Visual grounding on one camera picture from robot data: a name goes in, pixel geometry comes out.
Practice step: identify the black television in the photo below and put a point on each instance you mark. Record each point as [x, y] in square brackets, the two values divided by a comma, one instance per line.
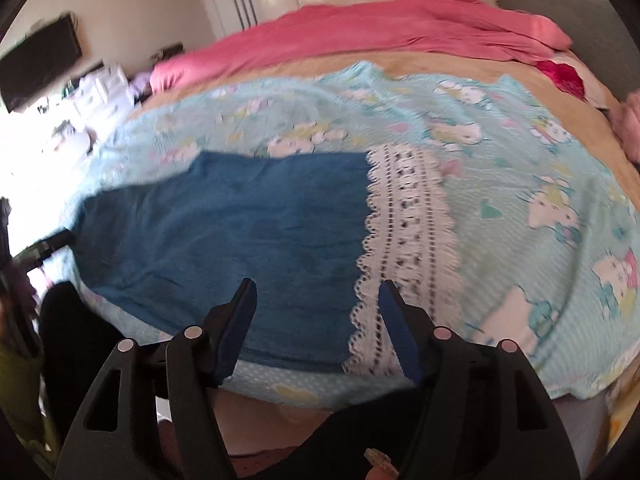
[35, 70]

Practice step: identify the red cloth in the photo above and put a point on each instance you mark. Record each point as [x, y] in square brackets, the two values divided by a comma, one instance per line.
[562, 77]

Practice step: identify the pink duvet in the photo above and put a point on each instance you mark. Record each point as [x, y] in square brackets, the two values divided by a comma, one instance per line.
[375, 30]

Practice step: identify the person's right hand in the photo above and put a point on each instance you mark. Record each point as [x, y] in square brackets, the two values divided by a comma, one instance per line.
[380, 467]

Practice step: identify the tan bed sheet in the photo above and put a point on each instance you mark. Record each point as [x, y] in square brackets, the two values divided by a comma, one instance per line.
[590, 125]

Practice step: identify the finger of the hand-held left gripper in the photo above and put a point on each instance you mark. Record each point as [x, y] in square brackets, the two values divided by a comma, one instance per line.
[50, 245]

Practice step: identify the cartoon cat printed blanket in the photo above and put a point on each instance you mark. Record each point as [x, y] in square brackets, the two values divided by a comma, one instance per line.
[500, 170]

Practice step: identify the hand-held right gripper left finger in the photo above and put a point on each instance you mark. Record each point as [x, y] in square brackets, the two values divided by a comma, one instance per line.
[240, 325]

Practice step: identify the white drawer cabinet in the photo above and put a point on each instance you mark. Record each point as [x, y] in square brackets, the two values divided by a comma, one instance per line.
[102, 92]

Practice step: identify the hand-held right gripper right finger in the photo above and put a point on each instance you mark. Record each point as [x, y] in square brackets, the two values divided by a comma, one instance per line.
[397, 335]

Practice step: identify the person's black clothing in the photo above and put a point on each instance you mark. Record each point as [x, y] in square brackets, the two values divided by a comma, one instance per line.
[75, 335]

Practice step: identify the purple cloth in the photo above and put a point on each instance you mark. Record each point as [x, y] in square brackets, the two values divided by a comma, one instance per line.
[141, 81]

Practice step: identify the grey pillow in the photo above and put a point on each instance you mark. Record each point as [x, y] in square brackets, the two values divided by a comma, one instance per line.
[590, 15]

